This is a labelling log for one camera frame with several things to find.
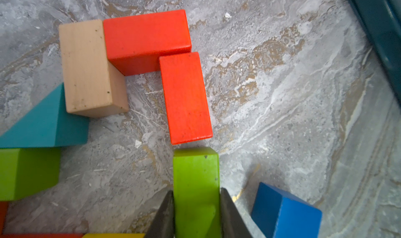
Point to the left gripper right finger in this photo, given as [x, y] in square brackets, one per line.
[232, 225]

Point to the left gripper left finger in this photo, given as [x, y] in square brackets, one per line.
[162, 225]

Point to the green block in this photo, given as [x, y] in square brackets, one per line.
[27, 171]
[196, 191]

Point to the blue cube block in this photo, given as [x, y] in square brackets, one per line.
[280, 214]

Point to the yellow block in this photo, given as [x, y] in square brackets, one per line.
[114, 235]

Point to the red block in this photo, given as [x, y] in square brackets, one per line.
[185, 98]
[24, 234]
[135, 43]

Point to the teal triangle block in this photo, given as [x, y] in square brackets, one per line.
[48, 124]

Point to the natural wood block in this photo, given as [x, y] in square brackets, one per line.
[93, 86]

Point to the teal stapler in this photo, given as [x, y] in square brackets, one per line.
[381, 21]

